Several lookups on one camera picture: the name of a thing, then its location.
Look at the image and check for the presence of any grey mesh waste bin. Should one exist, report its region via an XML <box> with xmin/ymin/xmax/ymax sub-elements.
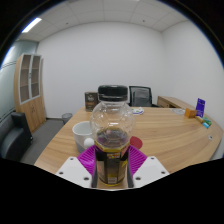
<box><xmin>61</xmin><ymin>112</ymin><xmax>74</xmax><ymax>125</ymax></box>

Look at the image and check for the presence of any wooden side desk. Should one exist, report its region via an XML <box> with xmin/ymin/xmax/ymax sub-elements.
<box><xmin>156</xmin><ymin>95</ymin><xmax>188</xmax><ymax>109</ymax></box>

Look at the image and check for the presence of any clear black-capped drink bottle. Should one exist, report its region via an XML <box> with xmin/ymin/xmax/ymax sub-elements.
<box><xmin>89</xmin><ymin>84</ymin><xmax>136</xmax><ymax>187</ymax></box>

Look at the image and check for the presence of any black mesh office chair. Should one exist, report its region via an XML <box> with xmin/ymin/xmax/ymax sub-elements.
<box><xmin>128</xmin><ymin>85</ymin><xmax>158</xmax><ymax>108</ymax></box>

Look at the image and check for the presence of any rectangular ceiling light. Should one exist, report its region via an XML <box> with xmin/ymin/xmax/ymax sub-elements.
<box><xmin>21</xmin><ymin>17</ymin><xmax>43</xmax><ymax>34</ymax></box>

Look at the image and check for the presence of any white mug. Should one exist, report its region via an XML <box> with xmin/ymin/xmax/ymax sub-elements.
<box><xmin>72</xmin><ymin>120</ymin><xmax>96</xmax><ymax>154</ymax></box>

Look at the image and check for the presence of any orange cardboard box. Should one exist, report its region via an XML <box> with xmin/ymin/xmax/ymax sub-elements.
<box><xmin>184</xmin><ymin>107</ymin><xmax>198</xmax><ymax>119</ymax></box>

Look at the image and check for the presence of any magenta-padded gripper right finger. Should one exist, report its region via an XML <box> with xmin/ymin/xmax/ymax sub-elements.
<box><xmin>126</xmin><ymin>146</ymin><xmax>170</xmax><ymax>188</ymax></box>

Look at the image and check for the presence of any small brown carton box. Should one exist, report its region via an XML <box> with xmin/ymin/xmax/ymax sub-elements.
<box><xmin>84</xmin><ymin>91</ymin><xmax>100</xmax><ymax>113</ymax></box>

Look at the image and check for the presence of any green flat box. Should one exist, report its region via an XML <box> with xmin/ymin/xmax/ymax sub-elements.
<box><xmin>202</xmin><ymin>117</ymin><xmax>213</xmax><ymax>127</ymax></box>

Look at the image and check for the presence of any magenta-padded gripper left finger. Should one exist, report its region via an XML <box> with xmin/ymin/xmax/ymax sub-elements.
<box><xmin>55</xmin><ymin>146</ymin><xmax>98</xmax><ymax>188</ymax></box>

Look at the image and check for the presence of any wooden glass-door cabinet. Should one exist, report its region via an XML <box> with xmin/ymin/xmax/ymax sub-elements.
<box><xmin>13</xmin><ymin>53</ymin><xmax>47</xmax><ymax>133</ymax></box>

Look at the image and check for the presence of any purple standing sign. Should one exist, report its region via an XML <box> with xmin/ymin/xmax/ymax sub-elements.
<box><xmin>195</xmin><ymin>97</ymin><xmax>207</xmax><ymax>118</ymax></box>

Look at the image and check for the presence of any black leather sofa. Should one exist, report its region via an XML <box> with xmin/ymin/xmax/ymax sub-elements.
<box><xmin>0</xmin><ymin>111</ymin><xmax>34</xmax><ymax>161</ymax></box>

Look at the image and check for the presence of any white green pamphlet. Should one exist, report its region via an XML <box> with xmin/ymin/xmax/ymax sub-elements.
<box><xmin>131</xmin><ymin>106</ymin><xmax>145</xmax><ymax>116</ymax></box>

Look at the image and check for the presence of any round clear glass dish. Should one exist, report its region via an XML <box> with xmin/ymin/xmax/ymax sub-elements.
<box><xmin>172</xmin><ymin>107</ymin><xmax>186</xmax><ymax>116</ymax></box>

